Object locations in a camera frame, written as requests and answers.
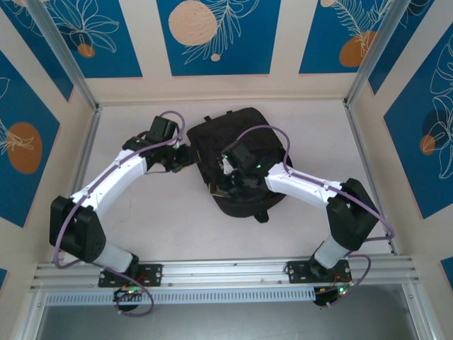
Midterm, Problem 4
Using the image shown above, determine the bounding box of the black fabric backpack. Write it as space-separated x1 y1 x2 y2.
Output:
186 107 294 224

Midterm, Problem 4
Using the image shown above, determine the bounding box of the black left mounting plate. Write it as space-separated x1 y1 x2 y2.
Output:
98 263 164 288

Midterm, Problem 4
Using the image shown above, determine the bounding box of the black mounting plate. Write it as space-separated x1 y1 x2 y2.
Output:
285 260 353 284
98 263 164 288

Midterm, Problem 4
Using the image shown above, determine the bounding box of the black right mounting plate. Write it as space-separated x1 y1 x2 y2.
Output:
285 260 353 284

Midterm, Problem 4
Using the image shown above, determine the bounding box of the left controller circuit board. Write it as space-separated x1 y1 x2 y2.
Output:
113 287 142 302

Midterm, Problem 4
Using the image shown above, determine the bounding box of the controller circuit board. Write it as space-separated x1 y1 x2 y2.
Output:
113 287 142 302
314 285 351 309

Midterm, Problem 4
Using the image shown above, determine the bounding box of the right controller circuit board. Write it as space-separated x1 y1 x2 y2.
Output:
314 285 351 309

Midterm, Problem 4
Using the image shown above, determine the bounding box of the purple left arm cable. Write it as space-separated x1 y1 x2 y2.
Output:
52 110 187 318

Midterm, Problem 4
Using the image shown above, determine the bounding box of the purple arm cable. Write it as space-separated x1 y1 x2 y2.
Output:
235 124 396 309
52 110 187 318

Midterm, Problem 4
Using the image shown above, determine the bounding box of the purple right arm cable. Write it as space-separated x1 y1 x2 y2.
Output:
235 124 396 309

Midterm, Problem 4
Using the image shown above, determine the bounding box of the aluminium table side rail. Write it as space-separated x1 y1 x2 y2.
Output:
52 104 103 263
345 101 396 254

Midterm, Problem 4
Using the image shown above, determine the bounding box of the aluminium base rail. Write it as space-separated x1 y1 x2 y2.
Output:
30 256 422 290

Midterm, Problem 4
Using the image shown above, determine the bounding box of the grey slotted cable duct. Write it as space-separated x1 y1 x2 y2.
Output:
45 287 316 307

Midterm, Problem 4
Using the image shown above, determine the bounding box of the aluminium frame post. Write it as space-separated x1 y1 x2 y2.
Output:
345 0 415 107
26 0 99 113

